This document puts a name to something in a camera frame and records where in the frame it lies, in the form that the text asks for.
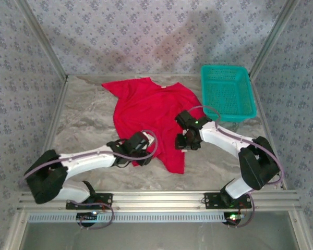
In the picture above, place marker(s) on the aluminium frame post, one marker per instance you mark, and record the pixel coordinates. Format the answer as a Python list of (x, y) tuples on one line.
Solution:
[(45, 39), (272, 39)]

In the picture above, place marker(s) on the red t-shirt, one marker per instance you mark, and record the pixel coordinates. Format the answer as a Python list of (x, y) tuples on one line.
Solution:
[(146, 109)]

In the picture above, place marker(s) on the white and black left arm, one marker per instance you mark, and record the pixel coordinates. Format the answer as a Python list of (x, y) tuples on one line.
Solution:
[(88, 159)]

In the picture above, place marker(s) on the teal plastic basket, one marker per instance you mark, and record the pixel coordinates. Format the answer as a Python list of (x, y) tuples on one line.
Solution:
[(224, 91)]

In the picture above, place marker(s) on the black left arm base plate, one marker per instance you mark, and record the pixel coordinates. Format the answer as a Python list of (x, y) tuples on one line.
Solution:
[(107, 199)]

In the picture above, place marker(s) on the aluminium mounting rail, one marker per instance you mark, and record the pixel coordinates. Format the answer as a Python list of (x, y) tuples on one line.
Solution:
[(159, 199)]

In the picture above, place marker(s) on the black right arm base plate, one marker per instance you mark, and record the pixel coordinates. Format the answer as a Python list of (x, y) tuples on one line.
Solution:
[(211, 200)]

